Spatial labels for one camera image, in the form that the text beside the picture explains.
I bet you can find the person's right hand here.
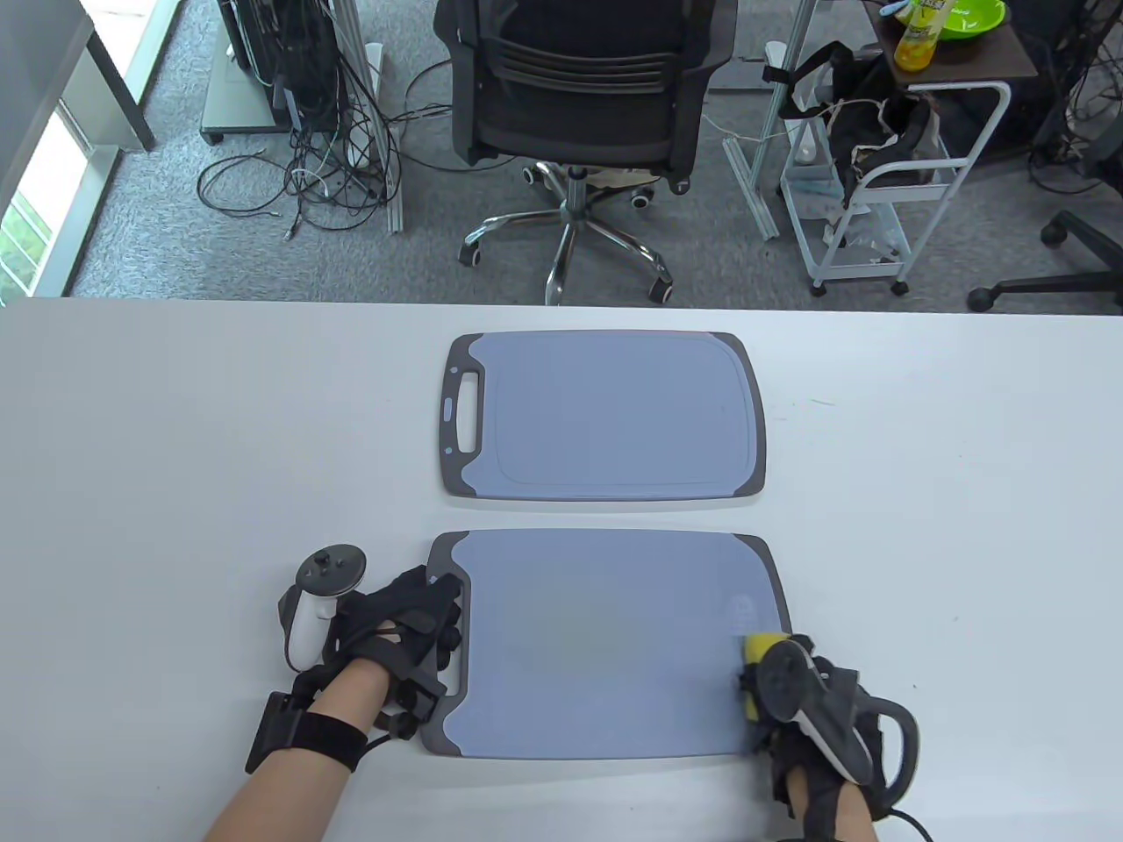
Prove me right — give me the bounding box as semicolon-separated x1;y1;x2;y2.
737;662;906;842

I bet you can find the person's left hand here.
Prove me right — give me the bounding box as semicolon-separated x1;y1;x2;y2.
320;566;464;703

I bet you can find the grey white hand controller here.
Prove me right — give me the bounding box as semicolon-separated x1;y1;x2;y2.
279;544;368;672
753;639;920;808

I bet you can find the yellow green sponge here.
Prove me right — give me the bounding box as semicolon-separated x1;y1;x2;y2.
741;631;790;720

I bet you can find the blue cutting board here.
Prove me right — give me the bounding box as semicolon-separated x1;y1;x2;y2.
441;331;767;503
419;529;795;762

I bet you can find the person's left forearm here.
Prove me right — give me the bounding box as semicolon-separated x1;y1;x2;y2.
204;658;391;842

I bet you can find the person's right forearm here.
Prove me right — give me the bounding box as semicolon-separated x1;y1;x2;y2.
781;763;878;842

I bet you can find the window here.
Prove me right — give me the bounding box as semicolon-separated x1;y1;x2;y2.
0;96;119;299

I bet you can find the black office chair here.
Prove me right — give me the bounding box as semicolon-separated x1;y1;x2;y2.
434;0;738;308

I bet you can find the grey cart base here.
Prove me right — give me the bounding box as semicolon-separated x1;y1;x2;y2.
200;61;290;146

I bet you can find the white power strip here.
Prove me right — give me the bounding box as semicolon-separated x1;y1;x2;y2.
347;44;387;168

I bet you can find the black computer tower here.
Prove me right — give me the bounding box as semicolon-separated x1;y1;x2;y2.
218;0;343;132

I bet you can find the black chair base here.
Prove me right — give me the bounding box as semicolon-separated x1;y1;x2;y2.
968;210;1123;314

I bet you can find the black bag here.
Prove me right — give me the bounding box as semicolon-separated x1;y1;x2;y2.
763;42;944;207

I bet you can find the yellow drink bottle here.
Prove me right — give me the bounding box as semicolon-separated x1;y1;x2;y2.
893;0;955;73

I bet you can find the white cart brown top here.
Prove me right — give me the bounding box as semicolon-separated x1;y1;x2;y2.
779;0;1041;299

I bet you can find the green bowl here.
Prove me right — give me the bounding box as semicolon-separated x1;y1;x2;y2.
937;0;1008;38

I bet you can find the black cable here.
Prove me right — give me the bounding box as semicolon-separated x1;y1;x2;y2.
877;807;935;842

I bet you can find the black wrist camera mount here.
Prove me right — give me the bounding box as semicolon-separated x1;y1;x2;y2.
244;667;448;774

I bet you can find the aluminium frame leg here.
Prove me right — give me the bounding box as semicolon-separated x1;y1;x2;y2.
724;0;821;242
338;0;404;236

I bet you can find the tangle of black cables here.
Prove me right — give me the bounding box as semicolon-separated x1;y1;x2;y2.
197;53;457;242
1026;0;1123;198

